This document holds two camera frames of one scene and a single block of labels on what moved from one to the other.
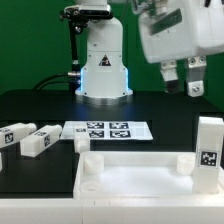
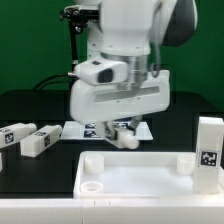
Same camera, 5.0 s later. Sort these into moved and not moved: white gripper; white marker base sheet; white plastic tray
Moved: white gripper
Not moved: white plastic tray; white marker base sheet
